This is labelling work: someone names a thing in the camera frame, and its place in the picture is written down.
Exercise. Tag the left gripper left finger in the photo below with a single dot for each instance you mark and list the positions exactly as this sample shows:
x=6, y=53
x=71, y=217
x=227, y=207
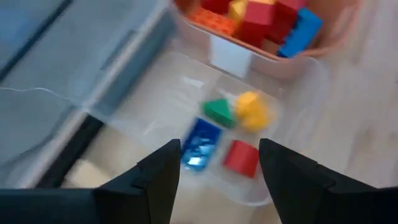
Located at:
x=155, y=186

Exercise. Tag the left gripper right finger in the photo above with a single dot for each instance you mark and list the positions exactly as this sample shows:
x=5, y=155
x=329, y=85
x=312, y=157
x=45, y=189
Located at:
x=289, y=186

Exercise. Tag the small red block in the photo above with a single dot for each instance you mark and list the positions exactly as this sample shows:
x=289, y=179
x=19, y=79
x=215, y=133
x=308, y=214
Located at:
x=242, y=158

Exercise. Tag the small blue building brick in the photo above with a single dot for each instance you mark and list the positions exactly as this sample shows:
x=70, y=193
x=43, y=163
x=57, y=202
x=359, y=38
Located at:
x=200, y=147

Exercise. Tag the natural wooden block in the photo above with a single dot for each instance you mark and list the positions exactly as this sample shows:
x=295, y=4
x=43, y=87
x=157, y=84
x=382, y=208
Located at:
x=87, y=174

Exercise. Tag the small yellow block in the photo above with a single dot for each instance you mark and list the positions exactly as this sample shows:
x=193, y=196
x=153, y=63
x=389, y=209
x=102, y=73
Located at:
x=252, y=110

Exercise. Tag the green triangular block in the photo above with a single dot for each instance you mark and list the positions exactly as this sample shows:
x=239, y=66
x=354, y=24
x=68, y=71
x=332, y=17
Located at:
x=219, y=112

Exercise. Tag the large blue building brick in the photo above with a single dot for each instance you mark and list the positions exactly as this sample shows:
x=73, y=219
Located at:
x=300, y=32

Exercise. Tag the large red wooden block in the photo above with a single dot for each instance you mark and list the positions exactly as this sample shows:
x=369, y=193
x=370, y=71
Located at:
x=216, y=4
x=284, y=21
x=258, y=15

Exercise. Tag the large orange building brick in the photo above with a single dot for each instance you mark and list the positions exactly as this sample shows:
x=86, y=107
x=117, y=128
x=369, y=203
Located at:
x=213, y=20

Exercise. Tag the large yellow block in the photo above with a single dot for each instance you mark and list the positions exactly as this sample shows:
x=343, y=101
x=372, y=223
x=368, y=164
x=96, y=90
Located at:
x=237, y=8

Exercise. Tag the clear plastic container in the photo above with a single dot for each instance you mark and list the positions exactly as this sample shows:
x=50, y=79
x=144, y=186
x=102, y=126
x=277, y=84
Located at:
x=161, y=102

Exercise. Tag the white label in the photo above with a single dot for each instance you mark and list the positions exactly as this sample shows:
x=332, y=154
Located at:
x=230, y=57

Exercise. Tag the orange plastic bin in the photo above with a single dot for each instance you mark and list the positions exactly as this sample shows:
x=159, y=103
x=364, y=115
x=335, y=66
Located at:
x=337, y=21

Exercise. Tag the black metal table frame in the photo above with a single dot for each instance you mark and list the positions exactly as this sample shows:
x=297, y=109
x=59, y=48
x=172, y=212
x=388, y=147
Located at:
x=71, y=152

